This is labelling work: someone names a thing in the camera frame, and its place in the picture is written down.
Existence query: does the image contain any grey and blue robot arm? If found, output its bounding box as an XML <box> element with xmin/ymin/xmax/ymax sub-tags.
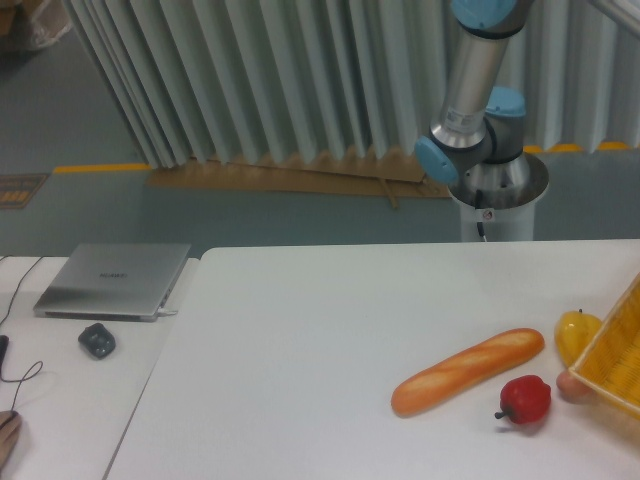
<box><xmin>415</xmin><ymin>1</ymin><xmax>639</xmax><ymax>184</ymax></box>

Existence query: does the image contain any brown toy egg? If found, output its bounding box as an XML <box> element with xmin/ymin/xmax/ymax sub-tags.
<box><xmin>556</xmin><ymin>371</ymin><xmax>592</xmax><ymax>403</ymax></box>

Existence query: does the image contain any yellow toy bell pepper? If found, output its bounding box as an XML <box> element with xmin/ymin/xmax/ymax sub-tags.
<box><xmin>554</xmin><ymin>309</ymin><xmax>603</xmax><ymax>367</ymax></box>

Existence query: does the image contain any small black device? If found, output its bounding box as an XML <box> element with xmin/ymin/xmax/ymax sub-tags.
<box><xmin>78</xmin><ymin>323</ymin><xmax>116</xmax><ymax>360</ymax></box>

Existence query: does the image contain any silver closed laptop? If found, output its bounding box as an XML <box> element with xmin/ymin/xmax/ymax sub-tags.
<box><xmin>33</xmin><ymin>243</ymin><xmax>191</xmax><ymax>321</ymax></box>

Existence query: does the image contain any person's hand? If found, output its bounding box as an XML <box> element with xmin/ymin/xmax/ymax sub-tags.
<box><xmin>0</xmin><ymin>410</ymin><xmax>22</xmax><ymax>468</ymax></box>

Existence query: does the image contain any red toy bell pepper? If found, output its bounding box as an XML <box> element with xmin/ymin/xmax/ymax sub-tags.
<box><xmin>494</xmin><ymin>375</ymin><xmax>551</xmax><ymax>425</ymax></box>

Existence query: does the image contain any white folding partition screen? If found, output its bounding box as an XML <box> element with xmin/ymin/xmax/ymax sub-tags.
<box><xmin>66</xmin><ymin>1</ymin><xmax>639</xmax><ymax>168</ymax></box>

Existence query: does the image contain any flattened brown cardboard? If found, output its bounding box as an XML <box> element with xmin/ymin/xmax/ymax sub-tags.
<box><xmin>146</xmin><ymin>147</ymin><xmax>449</xmax><ymax>209</ymax></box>

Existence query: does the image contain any toy baguette bread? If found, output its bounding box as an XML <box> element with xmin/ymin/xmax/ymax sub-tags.
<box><xmin>390</xmin><ymin>328</ymin><xmax>545</xmax><ymax>417</ymax></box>

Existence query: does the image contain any yellow wicker basket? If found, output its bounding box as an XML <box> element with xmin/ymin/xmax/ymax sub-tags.
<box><xmin>569</xmin><ymin>275</ymin><xmax>639</xmax><ymax>419</ymax></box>

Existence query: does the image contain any white laptop cable plug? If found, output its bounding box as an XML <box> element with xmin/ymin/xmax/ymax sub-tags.
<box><xmin>156</xmin><ymin>307</ymin><xmax>178</xmax><ymax>318</ymax></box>

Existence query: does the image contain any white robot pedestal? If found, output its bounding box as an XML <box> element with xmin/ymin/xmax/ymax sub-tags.
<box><xmin>449</xmin><ymin>153</ymin><xmax>549</xmax><ymax>242</ymax></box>

